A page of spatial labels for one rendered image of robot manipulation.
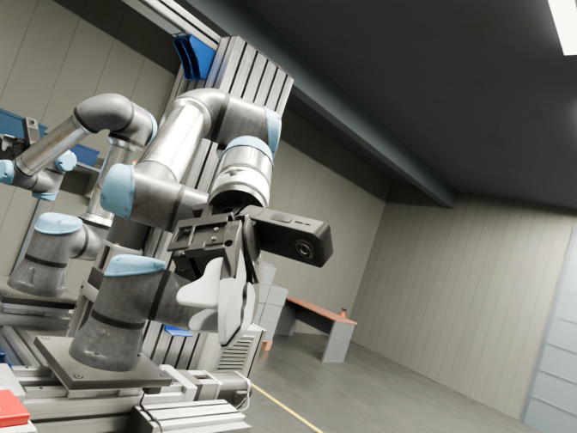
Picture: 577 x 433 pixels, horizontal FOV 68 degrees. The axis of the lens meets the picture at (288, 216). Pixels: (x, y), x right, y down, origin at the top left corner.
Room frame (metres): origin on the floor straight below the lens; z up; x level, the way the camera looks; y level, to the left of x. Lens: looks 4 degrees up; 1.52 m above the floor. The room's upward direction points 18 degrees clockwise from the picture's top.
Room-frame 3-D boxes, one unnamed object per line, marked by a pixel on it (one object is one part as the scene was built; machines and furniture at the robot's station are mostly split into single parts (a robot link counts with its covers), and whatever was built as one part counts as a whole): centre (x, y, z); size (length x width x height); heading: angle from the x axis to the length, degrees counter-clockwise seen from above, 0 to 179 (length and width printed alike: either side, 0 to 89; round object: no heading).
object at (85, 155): (4.39, 2.35, 1.75); 0.45 x 0.33 x 0.18; 137
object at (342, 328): (7.32, -0.97, 0.34); 1.23 x 0.63 x 0.68; 47
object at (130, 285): (0.97, 0.28, 1.33); 0.13 x 0.12 x 0.14; 101
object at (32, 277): (1.30, 0.65, 1.21); 0.15 x 0.15 x 0.10
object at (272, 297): (6.20, 0.36, 0.59); 1.19 x 0.83 x 1.18; 137
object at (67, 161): (1.53, 0.84, 1.56); 0.11 x 0.08 x 0.09; 68
